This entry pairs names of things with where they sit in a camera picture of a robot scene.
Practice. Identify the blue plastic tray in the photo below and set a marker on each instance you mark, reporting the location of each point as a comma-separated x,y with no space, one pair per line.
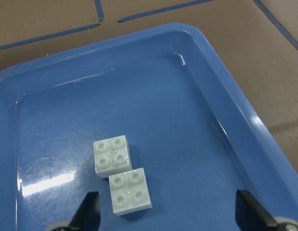
187,122

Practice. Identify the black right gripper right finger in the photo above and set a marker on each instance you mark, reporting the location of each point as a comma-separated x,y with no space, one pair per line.
250,215

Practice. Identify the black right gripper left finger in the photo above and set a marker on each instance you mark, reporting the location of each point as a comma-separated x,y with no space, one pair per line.
87,216

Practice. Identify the white block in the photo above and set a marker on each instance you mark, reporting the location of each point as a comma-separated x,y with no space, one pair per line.
129,192
112,156

